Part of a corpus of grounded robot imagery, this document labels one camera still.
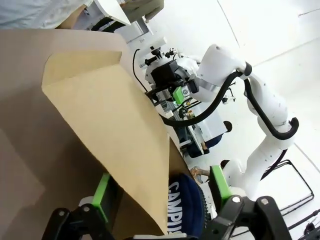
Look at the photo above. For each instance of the black tube frame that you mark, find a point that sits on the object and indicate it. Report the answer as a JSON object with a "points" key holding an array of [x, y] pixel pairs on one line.
{"points": [[301, 178]]}

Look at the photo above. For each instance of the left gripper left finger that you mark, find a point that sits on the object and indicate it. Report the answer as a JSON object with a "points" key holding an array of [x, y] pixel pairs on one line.
{"points": [[101, 195]]}

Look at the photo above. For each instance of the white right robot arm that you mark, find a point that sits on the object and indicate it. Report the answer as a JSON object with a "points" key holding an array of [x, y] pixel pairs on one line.
{"points": [[270, 105]]}

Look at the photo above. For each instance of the white table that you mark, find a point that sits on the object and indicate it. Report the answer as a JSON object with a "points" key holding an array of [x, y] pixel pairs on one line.
{"points": [[112, 10]]}

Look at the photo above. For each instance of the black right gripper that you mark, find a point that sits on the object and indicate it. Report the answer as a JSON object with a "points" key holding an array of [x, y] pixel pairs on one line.
{"points": [[166, 73]]}

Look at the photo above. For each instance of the brown cardboard box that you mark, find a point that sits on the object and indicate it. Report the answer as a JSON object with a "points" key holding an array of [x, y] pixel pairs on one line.
{"points": [[112, 120]]}

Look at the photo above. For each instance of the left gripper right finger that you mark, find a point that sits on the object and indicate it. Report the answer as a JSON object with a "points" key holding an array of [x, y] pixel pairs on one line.
{"points": [[221, 187]]}

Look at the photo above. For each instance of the person in white jacket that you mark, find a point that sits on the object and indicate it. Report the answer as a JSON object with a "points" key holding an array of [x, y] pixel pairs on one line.
{"points": [[37, 12]]}

